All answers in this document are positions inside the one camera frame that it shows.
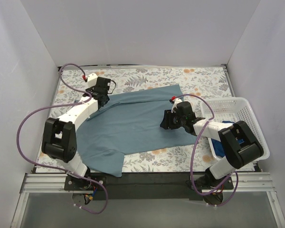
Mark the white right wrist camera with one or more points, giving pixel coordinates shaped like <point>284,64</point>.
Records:
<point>174,100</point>

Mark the dark blue t shirt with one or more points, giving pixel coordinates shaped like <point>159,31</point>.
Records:
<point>218,148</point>

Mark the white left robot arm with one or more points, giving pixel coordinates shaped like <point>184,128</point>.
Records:
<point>59,136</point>

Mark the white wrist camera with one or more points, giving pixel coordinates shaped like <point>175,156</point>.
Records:
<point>174,100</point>
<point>90,80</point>

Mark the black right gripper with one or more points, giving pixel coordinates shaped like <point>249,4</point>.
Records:
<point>167,119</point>

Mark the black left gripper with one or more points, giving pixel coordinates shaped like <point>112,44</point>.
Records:
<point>104,99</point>

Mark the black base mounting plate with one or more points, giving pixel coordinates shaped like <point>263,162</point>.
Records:
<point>143,185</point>

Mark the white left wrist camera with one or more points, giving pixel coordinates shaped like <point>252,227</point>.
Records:
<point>90,80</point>

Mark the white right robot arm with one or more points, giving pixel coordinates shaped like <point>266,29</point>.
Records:
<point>236,155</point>

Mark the light blue t shirt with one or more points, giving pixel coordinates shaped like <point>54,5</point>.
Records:
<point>129,123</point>

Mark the white plastic laundry basket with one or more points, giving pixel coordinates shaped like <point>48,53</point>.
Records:
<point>234,109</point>

